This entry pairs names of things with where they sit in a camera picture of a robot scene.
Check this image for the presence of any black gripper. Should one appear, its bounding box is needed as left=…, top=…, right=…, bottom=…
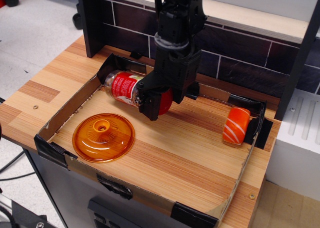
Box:
left=137, top=45, right=202, bottom=121

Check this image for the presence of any red-capped spice bottle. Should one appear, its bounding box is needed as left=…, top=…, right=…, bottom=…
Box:
left=104, top=70, right=173, bottom=115

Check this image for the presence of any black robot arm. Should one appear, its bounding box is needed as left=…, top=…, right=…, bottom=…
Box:
left=137, top=0, right=207, bottom=121

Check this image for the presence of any cardboard fence with black tape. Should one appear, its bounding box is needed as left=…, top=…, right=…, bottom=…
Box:
left=34, top=54, right=279, bottom=228

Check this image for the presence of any orange transparent pot lid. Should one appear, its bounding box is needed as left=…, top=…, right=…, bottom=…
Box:
left=72, top=113, right=135, bottom=163

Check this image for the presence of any salmon sushi toy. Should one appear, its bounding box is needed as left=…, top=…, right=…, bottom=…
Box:
left=222, top=107, right=251, bottom=145

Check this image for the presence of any dark brick-pattern shelf unit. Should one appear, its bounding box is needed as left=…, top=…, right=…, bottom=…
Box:
left=78, top=0, right=320, bottom=119

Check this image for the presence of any black caster wheel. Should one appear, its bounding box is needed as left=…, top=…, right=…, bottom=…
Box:
left=72, top=3, right=83, bottom=30

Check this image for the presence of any white grooved side cabinet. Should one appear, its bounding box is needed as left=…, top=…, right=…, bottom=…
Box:
left=266, top=89, right=320, bottom=200

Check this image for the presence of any black equipment with bolt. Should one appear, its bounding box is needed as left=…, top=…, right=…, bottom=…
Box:
left=0, top=190, right=54, bottom=228

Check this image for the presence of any black floor cable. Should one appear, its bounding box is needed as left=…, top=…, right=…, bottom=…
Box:
left=0, top=148, right=36, bottom=182

